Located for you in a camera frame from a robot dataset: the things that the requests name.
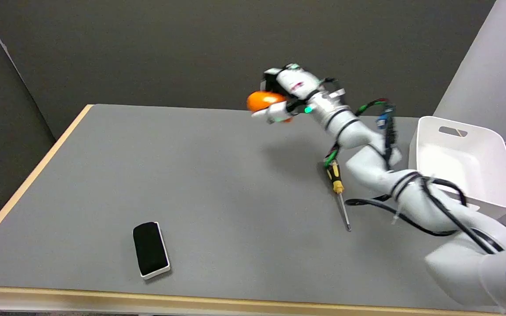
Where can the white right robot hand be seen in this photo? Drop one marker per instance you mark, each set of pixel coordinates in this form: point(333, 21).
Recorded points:
point(296, 84)

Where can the orange mango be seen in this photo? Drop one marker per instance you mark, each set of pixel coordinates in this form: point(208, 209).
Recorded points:
point(262, 100)

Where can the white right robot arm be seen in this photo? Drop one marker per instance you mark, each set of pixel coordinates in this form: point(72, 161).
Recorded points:
point(411, 188)

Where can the white plastic box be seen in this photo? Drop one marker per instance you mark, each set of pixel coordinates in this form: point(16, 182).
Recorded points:
point(464, 162)

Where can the yellow black screwdriver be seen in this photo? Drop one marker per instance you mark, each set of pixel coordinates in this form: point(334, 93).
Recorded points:
point(337, 184)

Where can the white partition panel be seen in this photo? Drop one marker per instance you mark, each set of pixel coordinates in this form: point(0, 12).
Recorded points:
point(490, 70)

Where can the black whiteboard eraser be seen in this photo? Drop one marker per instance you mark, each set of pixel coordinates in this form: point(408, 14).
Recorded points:
point(150, 249)

